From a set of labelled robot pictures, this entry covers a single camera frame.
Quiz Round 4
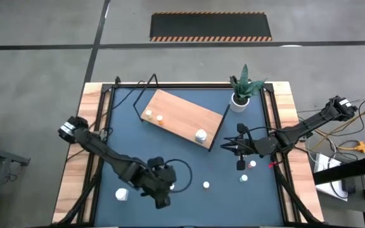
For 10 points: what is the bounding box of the black hazard striped floor mat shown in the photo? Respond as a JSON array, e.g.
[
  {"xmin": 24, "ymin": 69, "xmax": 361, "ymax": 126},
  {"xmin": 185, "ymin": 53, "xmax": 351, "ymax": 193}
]
[{"xmin": 150, "ymin": 11, "xmax": 273, "ymax": 42}]

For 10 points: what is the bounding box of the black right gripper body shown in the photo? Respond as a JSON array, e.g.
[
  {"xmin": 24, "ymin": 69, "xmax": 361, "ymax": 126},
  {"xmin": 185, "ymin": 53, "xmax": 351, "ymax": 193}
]
[{"xmin": 236, "ymin": 123, "xmax": 261, "ymax": 171}]

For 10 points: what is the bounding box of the yellow extension cable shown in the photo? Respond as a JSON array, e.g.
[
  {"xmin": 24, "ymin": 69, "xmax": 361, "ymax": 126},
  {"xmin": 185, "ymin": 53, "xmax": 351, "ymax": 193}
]
[{"xmin": 309, "ymin": 107, "xmax": 365, "ymax": 153}]

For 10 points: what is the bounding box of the yellow power splitter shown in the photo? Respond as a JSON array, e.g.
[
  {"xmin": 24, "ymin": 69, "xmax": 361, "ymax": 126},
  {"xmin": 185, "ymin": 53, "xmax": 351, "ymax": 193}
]
[{"xmin": 353, "ymin": 141, "xmax": 365, "ymax": 155}]

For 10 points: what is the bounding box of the wooden shelf black metal frame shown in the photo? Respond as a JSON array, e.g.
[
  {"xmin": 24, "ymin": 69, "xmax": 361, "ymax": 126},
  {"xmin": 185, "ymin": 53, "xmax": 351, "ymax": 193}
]
[{"xmin": 132, "ymin": 73, "xmax": 231, "ymax": 153}]

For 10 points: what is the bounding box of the snake plant white pot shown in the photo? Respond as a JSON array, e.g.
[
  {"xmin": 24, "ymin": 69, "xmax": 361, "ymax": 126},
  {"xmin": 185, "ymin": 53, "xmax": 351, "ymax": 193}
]
[{"xmin": 229, "ymin": 64, "xmax": 268, "ymax": 113}]

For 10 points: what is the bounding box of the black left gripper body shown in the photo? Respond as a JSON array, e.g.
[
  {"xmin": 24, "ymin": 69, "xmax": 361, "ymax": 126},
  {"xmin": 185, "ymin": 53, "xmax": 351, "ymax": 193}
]
[{"xmin": 141, "ymin": 156, "xmax": 177, "ymax": 210}]

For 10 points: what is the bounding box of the white box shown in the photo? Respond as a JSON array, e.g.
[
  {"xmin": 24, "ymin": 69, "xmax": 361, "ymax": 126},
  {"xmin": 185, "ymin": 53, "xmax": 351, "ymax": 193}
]
[{"xmin": 314, "ymin": 152, "xmax": 350, "ymax": 202}]

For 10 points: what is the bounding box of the black aluminium table frame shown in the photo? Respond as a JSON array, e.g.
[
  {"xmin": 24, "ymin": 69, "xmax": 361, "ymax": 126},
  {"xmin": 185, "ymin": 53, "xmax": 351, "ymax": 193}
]
[{"xmin": 51, "ymin": 75, "xmax": 326, "ymax": 228}]

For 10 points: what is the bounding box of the black desk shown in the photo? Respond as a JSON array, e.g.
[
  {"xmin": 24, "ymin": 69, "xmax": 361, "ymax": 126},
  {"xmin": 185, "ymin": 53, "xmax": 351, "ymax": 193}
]
[{"xmin": 312, "ymin": 154, "xmax": 365, "ymax": 228}]

